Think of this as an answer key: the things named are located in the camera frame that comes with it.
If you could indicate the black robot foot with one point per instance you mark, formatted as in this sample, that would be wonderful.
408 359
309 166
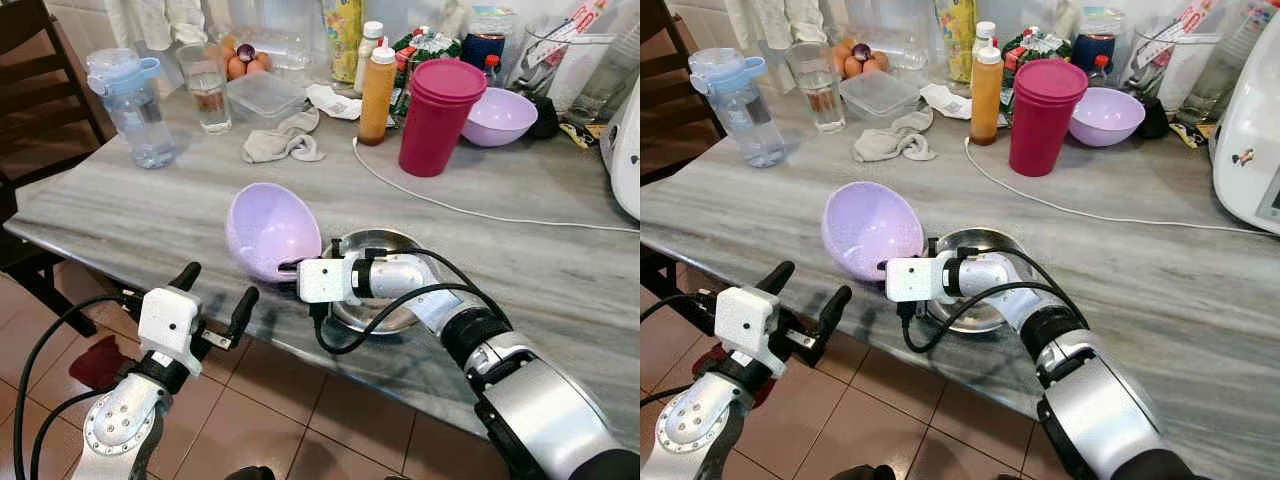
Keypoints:
862 472
250 473

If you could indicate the lilac plastic bowl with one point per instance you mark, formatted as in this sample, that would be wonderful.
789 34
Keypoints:
265 230
865 230
1112 118
505 118

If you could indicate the clear plastic food container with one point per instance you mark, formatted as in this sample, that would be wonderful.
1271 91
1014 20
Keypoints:
265 98
878 96

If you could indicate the crumpled grey cloth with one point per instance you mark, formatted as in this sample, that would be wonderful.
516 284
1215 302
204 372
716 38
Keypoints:
275 145
885 145

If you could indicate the clear measuring jug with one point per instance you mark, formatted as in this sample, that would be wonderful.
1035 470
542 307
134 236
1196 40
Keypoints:
575 75
1185 75

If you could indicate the clear drinking glass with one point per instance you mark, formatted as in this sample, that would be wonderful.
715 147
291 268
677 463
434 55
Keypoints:
207 95
820 95

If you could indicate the yellow black small packet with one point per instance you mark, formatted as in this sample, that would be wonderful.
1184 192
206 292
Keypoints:
578 135
1188 135

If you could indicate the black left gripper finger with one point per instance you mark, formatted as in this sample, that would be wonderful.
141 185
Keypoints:
243 312
186 277
776 278
834 314

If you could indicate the stainless steel bowl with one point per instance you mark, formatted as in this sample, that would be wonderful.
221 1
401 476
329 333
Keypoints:
380 238
985 238

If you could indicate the small purple round thing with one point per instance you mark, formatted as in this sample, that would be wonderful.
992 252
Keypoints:
247 52
861 52

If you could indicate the crumpled white tissue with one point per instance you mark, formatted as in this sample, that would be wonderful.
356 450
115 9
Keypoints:
330 102
943 102

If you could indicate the brown egg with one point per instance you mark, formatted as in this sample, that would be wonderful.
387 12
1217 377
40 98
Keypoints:
880 62
852 68
260 63
237 68

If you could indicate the white capped bottle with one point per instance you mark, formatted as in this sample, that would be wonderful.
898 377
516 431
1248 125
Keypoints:
368 35
984 32

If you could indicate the green snack packet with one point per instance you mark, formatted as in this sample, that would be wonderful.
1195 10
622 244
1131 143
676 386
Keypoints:
1035 46
425 48

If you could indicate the dark blue labelled jar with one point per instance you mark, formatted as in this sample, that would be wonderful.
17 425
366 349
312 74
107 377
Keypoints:
487 45
1097 45

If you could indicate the large clear plastic bottle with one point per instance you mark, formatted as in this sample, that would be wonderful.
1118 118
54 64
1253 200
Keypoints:
905 35
290 35

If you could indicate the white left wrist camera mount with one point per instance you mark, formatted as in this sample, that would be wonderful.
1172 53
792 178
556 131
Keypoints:
168 320
748 322

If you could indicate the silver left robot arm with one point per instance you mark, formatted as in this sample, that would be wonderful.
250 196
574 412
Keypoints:
115 425
700 425

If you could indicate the white lace curtain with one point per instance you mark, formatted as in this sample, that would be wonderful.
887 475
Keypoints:
155 20
770 20

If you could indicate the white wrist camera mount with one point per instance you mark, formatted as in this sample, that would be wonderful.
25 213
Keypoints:
915 280
168 320
748 322
325 280

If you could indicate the dark wooden chair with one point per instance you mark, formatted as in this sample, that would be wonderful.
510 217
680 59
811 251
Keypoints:
670 90
40 80

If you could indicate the magenta plastic lidded cup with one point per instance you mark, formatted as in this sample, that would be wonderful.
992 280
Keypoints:
1042 120
435 120

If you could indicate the orange sauce squeeze bottle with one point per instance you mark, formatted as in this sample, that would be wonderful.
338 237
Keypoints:
985 100
375 100

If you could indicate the tall clear empty bottle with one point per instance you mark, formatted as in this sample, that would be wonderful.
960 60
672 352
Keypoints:
610 80
1230 65

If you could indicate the small red capped bottle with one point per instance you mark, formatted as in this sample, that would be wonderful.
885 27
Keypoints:
1100 70
491 70

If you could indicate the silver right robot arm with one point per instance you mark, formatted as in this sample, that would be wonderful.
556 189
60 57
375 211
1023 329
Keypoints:
1110 410
540 410

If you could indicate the red white long packet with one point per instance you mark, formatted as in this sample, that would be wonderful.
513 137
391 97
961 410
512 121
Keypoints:
578 25
1183 28

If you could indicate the white kitchen cooking machine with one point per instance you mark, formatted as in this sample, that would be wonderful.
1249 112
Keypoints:
1250 150
625 150

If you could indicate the yellow printed bottle red cap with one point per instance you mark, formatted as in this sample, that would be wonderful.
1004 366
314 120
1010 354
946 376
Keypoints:
955 40
343 40

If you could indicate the clear water bottle blue lid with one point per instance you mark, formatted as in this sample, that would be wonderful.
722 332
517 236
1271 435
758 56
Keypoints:
135 115
745 115

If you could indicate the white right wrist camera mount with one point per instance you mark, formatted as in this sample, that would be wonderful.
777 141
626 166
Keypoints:
325 280
915 280

